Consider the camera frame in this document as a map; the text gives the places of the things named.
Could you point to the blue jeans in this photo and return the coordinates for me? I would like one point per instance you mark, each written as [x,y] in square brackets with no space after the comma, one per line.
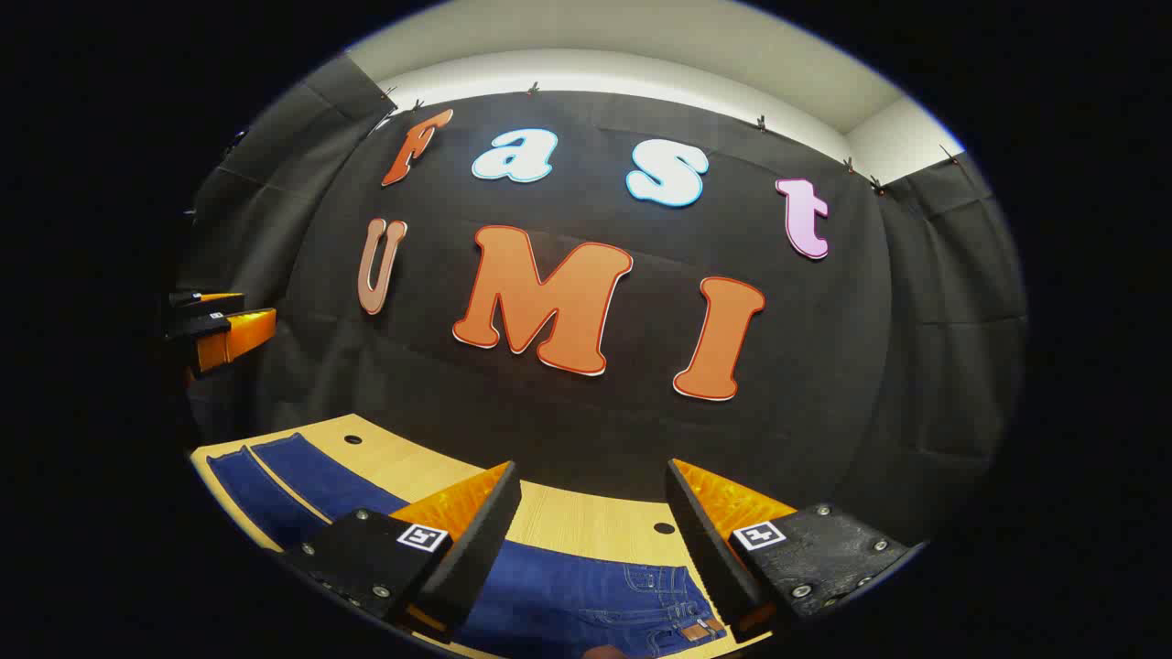
[568,595]

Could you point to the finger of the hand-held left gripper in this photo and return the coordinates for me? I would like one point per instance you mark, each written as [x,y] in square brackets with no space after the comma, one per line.
[201,305]
[233,337]

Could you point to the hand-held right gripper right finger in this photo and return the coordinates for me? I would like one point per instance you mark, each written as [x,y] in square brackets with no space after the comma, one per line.
[705,549]

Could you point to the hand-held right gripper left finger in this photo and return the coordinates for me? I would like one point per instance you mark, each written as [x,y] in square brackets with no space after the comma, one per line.
[481,540]

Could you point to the black backdrop cloth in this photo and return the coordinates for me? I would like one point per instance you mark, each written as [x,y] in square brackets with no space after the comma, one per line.
[641,421]

